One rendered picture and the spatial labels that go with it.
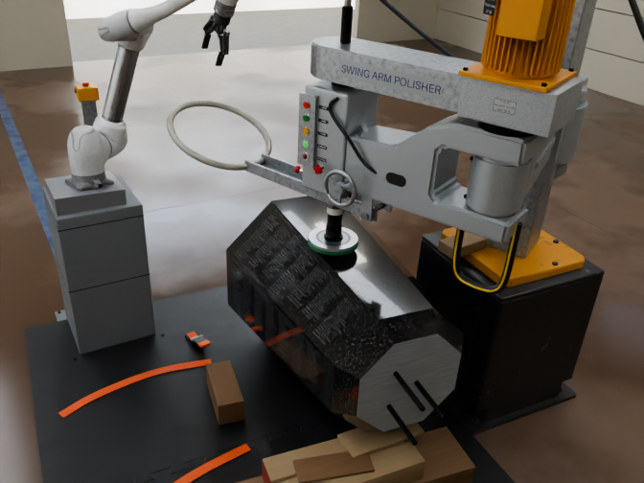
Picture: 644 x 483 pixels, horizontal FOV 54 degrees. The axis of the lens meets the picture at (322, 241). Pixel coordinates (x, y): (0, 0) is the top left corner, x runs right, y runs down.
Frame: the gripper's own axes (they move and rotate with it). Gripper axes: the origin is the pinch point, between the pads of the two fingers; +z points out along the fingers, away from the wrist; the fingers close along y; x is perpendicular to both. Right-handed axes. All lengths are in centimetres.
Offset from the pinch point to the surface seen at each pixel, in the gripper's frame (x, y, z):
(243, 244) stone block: 8, 55, 70
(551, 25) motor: 21, 125, -91
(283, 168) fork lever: 14, 55, 22
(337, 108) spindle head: 4, 79, -29
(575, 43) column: 80, 106, -74
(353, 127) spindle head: 10, 84, -24
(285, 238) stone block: 14, 72, 49
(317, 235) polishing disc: 14, 88, 31
